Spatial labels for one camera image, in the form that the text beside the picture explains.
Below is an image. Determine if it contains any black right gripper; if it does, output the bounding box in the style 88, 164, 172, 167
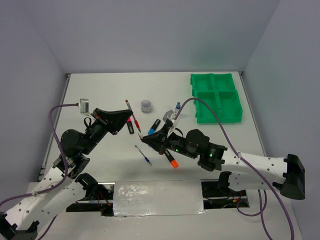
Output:
142, 123, 197, 159

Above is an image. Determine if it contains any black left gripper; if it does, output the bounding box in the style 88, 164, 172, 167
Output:
81, 107, 134, 155

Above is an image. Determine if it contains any blue gel pen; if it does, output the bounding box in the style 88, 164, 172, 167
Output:
135, 145, 152, 166

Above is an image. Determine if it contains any red gel pen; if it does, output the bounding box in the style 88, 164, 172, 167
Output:
125, 99, 142, 134

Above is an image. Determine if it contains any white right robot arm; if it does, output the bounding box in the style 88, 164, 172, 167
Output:
141, 124, 306, 200

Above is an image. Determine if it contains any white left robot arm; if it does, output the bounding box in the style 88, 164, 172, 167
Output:
0, 108, 133, 240

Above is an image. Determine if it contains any blue highlighter marker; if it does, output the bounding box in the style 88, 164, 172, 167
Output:
147, 119, 161, 135

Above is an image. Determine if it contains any pink highlighter marker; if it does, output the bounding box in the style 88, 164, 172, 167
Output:
126, 118, 135, 135

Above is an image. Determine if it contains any orange highlighter marker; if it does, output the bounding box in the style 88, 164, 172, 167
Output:
164, 149, 179, 169

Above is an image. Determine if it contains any clear paper clip jar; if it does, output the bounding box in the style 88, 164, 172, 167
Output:
140, 100, 152, 114

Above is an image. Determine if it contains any small clear spray bottle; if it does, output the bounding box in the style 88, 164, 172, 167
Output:
174, 102, 181, 114

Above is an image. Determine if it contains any silver foil sheet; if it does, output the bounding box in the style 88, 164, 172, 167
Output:
113, 180, 206, 217

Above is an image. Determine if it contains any green four-compartment bin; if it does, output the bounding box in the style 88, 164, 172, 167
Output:
190, 73, 243, 124

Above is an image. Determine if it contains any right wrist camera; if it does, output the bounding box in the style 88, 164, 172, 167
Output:
162, 110, 180, 136

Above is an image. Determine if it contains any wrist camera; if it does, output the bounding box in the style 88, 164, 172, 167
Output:
78, 98, 91, 116
162, 110, 180, 136

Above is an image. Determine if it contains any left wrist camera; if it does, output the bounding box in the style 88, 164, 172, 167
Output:
78, 98, 91, 116

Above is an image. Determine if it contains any aluminium table edge rail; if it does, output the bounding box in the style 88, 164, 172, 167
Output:
37, 73, 71, 182

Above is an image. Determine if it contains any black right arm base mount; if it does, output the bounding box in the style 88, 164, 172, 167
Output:
201, 181, 249, 210

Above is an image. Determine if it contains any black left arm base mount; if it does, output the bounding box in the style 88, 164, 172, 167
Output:
65, 182, 115, 217

